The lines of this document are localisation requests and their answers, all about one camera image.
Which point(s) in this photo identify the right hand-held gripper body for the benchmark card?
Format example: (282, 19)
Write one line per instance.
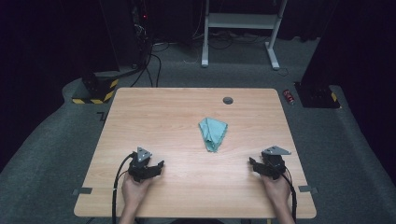
(274, 166)

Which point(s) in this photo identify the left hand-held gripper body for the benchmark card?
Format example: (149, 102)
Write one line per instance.
(140, 169)

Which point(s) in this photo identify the light blue cloth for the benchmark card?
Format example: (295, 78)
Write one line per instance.
(213, 132)

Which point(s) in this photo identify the person's left hand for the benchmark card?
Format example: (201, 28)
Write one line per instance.
(134, 191)

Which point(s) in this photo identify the person's right hand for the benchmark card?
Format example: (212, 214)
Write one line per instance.
(277, 191)

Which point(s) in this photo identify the grey tape piece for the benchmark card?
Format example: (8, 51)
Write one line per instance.
(82, 191)
(307, 188)

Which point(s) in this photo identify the grey round table grommet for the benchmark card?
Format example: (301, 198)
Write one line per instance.
(228, 100)

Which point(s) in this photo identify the red can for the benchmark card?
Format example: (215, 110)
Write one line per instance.
(288, 97)

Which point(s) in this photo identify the black yellow striped stand base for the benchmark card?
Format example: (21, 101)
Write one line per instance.
(96, 93)

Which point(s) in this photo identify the dark equipment rack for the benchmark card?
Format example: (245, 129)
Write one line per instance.
(140, 31)

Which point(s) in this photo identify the white metal stand frame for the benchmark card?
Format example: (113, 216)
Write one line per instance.
(241, 21)

